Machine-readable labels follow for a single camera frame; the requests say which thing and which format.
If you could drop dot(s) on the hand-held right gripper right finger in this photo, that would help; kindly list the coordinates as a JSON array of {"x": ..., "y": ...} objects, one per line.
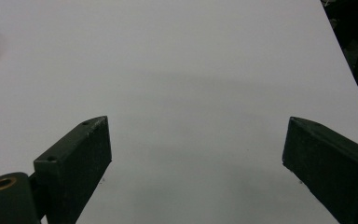
[{"x": 332, "y": 161}]

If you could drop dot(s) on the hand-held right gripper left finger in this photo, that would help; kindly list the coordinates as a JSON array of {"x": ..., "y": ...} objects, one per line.
[{"x": 74, "y": 165}]

